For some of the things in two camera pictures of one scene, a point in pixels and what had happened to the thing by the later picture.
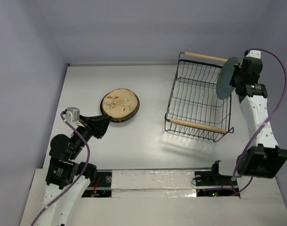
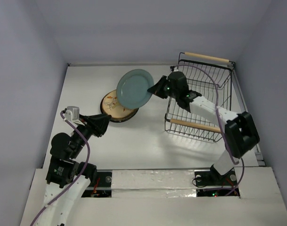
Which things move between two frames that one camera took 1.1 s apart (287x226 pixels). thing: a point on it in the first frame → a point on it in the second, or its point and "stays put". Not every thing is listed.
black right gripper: x=236 y=76 → x=162 y=87
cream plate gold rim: x=120 y=104 stays put
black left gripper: x=97 y=125 stays put
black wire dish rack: x=195 y=109 stays put
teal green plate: x=224 y=89 → x=132 y=88
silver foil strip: x=153 y=183 stays put
